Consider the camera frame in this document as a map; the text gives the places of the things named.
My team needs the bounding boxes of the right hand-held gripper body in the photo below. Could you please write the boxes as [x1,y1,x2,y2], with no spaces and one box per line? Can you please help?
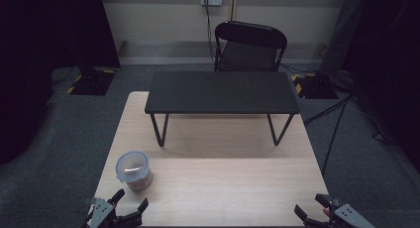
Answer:
[302,198,377,228]

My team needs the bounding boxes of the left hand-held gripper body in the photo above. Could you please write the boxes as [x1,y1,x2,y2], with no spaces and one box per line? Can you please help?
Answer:
[81,196,144,228]

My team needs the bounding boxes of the clear plastic jar with lid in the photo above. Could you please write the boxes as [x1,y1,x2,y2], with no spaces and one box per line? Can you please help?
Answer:
[115,150,155,193]

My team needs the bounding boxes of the black stand base, yellow stripes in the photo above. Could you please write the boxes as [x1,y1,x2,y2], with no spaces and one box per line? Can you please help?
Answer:
[65,66,118,97]
[290,71,340,100]

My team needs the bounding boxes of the black low shelf table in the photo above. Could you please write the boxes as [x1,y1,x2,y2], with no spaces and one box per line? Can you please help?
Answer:
[144,70,301,148]

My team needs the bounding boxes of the black curtain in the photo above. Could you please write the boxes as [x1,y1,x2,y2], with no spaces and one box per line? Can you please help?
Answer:
[0,0,121,167]
[341,0,420,174]

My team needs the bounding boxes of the grey upright panel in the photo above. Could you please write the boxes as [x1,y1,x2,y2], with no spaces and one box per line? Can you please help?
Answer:
[317,0,368,79]

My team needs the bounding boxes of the black folding chair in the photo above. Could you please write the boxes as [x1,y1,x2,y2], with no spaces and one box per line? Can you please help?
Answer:
[213,20,288,73]

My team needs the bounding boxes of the black floor cable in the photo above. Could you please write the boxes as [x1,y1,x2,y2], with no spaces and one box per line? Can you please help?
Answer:
[302,94,353,177]

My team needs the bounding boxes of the black power cable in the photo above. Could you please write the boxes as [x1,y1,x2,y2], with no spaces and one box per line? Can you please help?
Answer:
[203,0,218,65]

